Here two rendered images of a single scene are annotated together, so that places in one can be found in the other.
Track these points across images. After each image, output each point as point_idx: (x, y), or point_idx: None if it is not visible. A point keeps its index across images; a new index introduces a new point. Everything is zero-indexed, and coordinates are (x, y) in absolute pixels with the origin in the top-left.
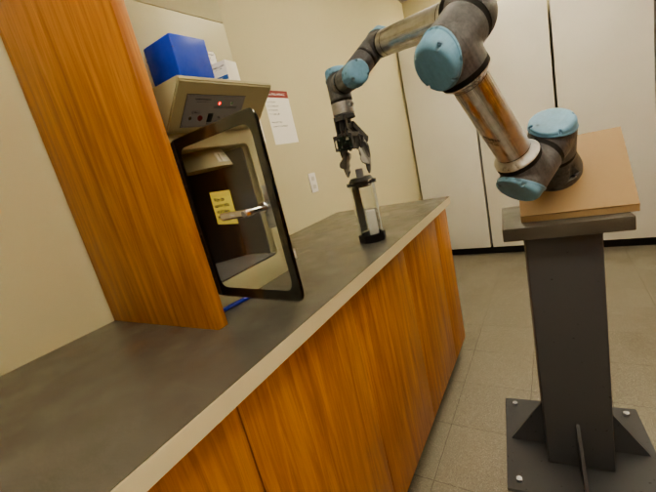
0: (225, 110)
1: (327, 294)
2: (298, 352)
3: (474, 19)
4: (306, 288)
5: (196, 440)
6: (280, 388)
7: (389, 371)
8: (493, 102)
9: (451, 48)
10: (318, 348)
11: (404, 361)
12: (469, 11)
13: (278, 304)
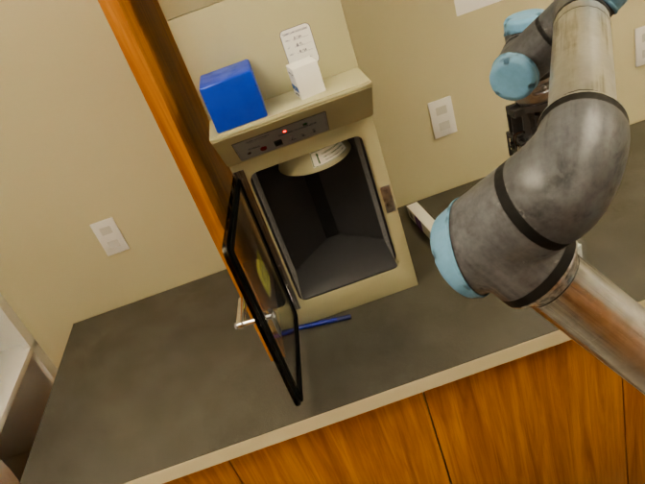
0: (299, 130)
1: (370, 386)
2: (310, 431)
3: (500, 239)
4: (375, 351)
5: (176, 476)
6: (281, 453)
7: (501, 462)
8: (575, 334)
9: (446, 272)
10: (346, 430)
11: (554, 457)
12: (492, 223)
13: (333, 360)
